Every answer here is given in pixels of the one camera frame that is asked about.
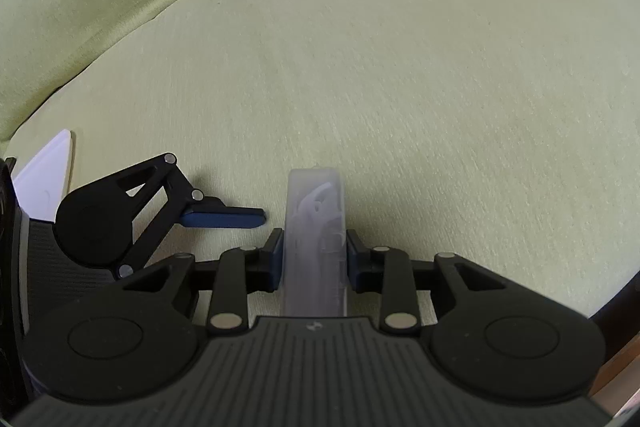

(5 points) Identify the white plastic lid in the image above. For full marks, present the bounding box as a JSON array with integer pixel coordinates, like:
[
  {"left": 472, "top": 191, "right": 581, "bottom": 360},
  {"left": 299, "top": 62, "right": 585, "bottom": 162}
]
[{"left": 12, "top": 129, "right": 74, "bottom": 222}]

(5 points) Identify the green sofa cover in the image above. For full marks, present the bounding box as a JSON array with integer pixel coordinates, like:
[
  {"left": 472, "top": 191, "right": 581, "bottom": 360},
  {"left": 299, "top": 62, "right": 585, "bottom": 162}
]
[{"left": 1, "top": 0, "right": 639, "bottom": 314}]

